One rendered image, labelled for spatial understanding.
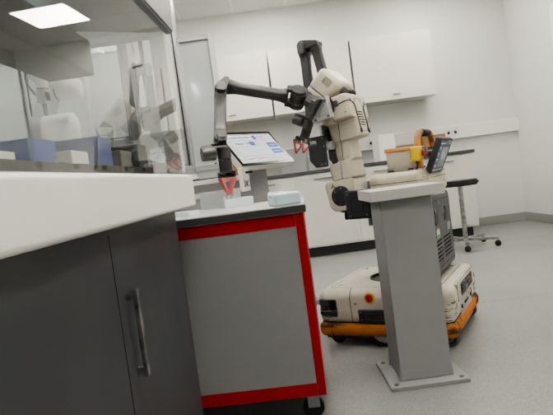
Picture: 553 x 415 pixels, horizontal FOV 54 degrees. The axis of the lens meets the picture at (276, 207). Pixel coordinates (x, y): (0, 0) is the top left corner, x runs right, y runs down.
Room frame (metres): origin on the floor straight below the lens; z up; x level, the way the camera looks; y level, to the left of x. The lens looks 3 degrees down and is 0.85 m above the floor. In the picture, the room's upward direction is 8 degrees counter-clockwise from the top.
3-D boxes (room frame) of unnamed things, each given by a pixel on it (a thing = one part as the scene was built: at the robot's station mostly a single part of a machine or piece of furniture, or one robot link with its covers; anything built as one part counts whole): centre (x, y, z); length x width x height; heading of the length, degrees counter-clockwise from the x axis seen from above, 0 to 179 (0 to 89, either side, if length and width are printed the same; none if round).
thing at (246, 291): (2.14, 0.17, 0.38); 0.62 x 0.58 x 0.76; 177
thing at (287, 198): (1.92, -0.03, 0.78); 0.15 x 0.10 x 0.04; 11
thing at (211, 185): (2.56, 0.34, 0.86); 0.40 x 0.26 x 0.06; 87
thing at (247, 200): (2.30, 0.16, 0.78); 0.12 x 0.08 x 0.04; 107
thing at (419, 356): (2.14, -0.49, 0.38); 0.30 x 0.30 x 0.76; 0
